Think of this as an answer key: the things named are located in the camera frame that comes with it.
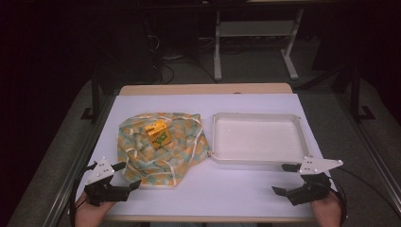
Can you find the white table mat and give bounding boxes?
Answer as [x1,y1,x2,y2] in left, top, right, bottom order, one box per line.
[76,93,338,219]

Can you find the black metal stand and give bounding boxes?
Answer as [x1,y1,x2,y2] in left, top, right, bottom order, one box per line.
[79,77,102,123]
[349,66,376,123]

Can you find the white metal desk frame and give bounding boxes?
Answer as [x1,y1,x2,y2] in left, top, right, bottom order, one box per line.
[213,9,305,81]

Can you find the white plastic tray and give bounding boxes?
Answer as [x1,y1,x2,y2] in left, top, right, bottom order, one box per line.
[209,112,314,166]

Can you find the person's right hand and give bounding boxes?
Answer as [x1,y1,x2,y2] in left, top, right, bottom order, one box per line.
[309,191,343,227]

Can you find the black cable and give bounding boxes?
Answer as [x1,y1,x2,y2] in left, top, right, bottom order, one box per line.
[68,162,98,227]
[327,166,401,226]

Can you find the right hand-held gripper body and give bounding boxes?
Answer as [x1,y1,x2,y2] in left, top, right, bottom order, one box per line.
[285,156,344,207]

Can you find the black floor cables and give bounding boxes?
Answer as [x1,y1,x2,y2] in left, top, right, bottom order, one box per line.
[148,34,218,85]

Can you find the aluminium rail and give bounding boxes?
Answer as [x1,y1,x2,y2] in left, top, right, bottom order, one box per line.
[333,94,401,209]
[40,94,118,227]

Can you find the orange green patterned cloth bag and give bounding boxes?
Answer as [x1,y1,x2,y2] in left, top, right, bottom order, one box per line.
[116,112,211,189]

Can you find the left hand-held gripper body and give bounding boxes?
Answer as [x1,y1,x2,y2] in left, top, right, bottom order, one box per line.
[83,156,132,207]

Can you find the person's left hand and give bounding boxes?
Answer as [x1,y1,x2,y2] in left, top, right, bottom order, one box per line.
[75,192,116,227]

